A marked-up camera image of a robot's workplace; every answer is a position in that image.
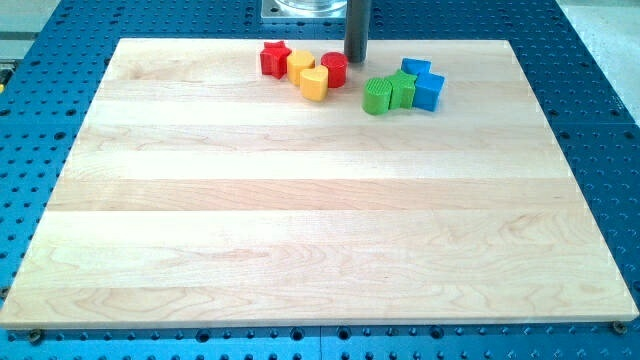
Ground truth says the blue cube block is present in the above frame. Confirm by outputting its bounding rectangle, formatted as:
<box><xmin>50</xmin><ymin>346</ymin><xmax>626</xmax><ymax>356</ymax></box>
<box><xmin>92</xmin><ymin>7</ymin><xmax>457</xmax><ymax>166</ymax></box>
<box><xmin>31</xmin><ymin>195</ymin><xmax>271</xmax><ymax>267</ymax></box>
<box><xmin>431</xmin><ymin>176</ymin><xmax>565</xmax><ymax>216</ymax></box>
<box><xmin>413</xmin><ymin>73</ymin><xmax>445</xmax><ymax>112</ymax></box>

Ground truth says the green star block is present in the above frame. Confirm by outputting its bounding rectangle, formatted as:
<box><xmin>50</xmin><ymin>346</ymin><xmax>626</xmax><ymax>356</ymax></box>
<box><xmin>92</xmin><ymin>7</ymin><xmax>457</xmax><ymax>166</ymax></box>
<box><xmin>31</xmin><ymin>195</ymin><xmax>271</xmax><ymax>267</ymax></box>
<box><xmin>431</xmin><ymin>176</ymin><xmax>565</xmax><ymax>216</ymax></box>
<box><xmin>386</xmin><ymin>70</ymin><xmax>417</xmax><ymax>110</ymax></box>

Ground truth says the red star block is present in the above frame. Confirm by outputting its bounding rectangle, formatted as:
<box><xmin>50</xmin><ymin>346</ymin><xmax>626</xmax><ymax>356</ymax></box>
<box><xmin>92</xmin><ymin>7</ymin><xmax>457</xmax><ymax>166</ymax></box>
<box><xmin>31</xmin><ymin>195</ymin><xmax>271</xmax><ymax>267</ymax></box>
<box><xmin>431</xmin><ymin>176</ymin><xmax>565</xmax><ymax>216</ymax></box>
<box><xmin>260</xmin><ymin>41</ymin><xmax>292</xmax><ymax>79</ymax></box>

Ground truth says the green cylinder block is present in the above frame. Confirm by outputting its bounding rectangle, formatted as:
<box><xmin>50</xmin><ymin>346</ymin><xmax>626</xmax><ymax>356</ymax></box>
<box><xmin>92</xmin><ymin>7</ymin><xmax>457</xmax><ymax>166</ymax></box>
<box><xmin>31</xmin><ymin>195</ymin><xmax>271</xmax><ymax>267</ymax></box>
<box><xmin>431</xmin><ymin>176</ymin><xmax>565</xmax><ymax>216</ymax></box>
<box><xmin>362</xmin><ymin>77</ymin><xmax>392</xmax><ymax>115</ymax></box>

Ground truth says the red cylinder block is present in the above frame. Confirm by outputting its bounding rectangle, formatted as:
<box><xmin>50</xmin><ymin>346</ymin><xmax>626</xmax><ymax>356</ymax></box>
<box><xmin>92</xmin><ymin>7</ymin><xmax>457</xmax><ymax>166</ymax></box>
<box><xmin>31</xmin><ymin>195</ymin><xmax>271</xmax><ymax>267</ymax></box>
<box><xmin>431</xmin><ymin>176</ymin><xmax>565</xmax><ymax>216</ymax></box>
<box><xmin>321</xmin><ymin>52</ymin><xmax>348</xmax><ymax>88</ymax></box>

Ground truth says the right board stop screw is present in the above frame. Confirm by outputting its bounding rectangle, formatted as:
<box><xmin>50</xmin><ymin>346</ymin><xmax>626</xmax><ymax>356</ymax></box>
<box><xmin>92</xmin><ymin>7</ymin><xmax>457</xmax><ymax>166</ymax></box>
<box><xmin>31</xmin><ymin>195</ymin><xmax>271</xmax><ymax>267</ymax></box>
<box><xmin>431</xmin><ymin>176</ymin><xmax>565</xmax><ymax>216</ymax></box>
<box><xmin>611</xmin><ymin>321</ymin><xmax>627</xmax><ymax>335</ymax></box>

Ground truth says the left board stop screw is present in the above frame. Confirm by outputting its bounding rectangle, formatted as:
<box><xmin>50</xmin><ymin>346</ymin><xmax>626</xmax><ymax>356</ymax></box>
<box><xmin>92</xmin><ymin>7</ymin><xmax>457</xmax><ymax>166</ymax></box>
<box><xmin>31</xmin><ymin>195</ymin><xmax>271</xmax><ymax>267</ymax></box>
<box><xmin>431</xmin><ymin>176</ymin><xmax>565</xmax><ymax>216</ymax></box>
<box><xmin>26</xmin><ymin>329</ymin><xmax>44</xmax><ymax>345</ymax></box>

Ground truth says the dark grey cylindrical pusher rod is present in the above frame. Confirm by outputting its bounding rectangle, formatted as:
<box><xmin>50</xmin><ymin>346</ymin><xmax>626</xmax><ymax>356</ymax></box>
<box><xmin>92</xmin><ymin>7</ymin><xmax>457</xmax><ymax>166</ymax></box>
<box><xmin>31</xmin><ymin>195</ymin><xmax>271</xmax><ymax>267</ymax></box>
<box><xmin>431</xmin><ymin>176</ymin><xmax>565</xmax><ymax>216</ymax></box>
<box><xmin>344</xmin><ymin>0</ymin><xmax>372</xmax><ymax>63</ymax></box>

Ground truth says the blue block behind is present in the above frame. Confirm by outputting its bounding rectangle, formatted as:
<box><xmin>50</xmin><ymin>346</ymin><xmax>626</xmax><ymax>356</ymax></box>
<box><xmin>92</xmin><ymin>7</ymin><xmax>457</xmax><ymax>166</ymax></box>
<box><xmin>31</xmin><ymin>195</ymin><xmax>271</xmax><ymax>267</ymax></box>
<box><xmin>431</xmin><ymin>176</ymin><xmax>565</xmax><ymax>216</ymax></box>
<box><xmin>401</xmin><ymin>58</ymin><xmax>431</xmax><ymax>76</ymax></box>

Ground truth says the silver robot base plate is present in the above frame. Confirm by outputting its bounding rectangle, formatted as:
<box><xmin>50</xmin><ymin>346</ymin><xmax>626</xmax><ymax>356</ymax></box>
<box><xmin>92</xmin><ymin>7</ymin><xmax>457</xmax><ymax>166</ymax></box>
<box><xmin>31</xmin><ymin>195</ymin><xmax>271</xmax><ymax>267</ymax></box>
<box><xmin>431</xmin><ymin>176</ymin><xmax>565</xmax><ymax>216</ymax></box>
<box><xmin>261</xmin><ymin>0</ymin><xmax>347</xmax><ymax>20</ymax></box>

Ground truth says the yellow hexagon block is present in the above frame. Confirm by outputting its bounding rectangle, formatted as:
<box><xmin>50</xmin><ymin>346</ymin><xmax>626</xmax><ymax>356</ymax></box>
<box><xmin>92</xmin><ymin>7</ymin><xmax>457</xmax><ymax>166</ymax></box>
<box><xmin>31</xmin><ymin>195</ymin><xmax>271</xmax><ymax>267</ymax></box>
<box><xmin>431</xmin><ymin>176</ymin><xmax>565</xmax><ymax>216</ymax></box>
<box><xmin>286</xmin><ymin>50</ymin><xmax>315</xmax><ymax>86</ymax></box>

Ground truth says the wooden board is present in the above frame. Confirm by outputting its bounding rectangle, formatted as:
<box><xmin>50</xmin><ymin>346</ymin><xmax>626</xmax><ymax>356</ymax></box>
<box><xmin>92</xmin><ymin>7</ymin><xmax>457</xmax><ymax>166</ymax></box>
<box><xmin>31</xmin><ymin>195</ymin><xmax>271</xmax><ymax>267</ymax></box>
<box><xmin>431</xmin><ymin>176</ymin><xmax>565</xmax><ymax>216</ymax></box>
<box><xmin>1</xmin><ymin>38</ymin><xmax>638</xmax><ymax>329</ymax></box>

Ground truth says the yellow heart block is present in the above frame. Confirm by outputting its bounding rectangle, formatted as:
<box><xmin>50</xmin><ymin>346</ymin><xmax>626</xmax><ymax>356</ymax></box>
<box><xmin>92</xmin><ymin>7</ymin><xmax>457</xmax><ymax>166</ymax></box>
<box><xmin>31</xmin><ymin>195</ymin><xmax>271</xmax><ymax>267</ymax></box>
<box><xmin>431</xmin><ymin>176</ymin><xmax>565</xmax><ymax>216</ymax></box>
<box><xmin>299</xmin><ymin>65</ymin><xmax>329</xmax><ymax>102</ymax></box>

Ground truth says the board stop screw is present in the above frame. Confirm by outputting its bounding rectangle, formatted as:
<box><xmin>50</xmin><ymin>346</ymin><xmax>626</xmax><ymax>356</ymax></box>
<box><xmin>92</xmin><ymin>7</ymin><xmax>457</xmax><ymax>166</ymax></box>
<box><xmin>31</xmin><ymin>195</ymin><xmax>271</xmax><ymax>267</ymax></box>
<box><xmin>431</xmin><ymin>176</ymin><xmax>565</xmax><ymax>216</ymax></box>
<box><xmin>26</xmin><ymin>329</ymin><xmax>44</xmax><ymax>345</ymax></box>
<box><xmin>611</xmin><ymin>321</ymin><xmax>627</xmax><ymax>335</ymax></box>

